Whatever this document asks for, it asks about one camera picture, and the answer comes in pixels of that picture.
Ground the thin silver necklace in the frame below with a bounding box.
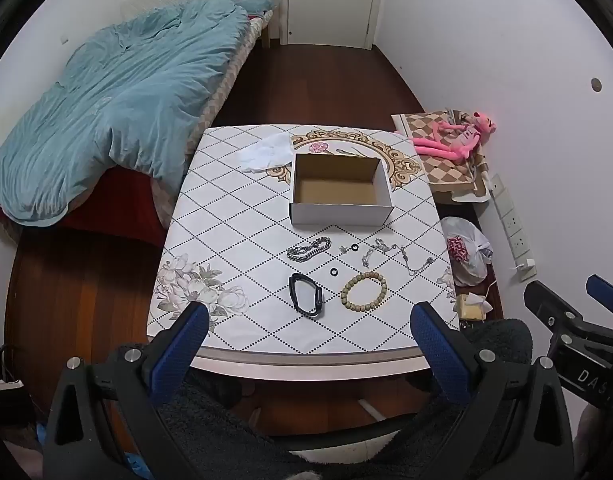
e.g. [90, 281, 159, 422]
[392, 242, 434, 276]

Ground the thick silver chain bracelet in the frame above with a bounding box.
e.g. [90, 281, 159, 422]
[287, 236, 333, 262]

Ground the white plastic bag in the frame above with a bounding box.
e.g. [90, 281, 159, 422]
[440, 216, 493, 287]

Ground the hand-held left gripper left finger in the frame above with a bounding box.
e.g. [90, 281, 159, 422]
[43, 302, 210, 480]

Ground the wooden bead bracelet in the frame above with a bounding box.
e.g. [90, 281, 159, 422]
[340, 271, 388, 310]

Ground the white door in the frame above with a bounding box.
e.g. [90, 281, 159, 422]
[279, 0, 387, 50]

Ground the pink plush toy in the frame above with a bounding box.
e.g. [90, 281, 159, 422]
[393, 112, 498, 162]

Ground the white cardboard box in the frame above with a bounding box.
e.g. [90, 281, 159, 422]
[289, 152, 393, 227]

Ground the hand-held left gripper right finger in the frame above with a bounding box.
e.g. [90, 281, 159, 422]
[410, 301, 576, 480]

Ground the black wristband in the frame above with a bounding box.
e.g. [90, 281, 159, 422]
[289, 273, 323, 319]

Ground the white power strip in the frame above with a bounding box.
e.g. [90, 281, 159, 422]
[489, 174, 531, 261]

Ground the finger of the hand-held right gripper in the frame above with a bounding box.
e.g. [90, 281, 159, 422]
[523, 280, 594, 342]
[585, 274, 613, 335]

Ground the yellow tissue pack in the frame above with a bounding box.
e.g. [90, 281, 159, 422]
[455, 293, 492, 322]

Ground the crumpled white tissue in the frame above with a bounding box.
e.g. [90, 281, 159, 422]
[238, 134, 295, 173]

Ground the brown checkered mat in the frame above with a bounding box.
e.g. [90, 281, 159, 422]
[391, 109, 489, 203]

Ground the red bed sheet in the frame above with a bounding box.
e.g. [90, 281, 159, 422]
[0, 165, 170, 248]

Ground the silver charm bracelet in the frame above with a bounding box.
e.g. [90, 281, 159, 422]
[361, 238, 393, 267]

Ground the light blue duvet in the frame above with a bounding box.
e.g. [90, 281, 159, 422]
[0, 0, 252, 226]

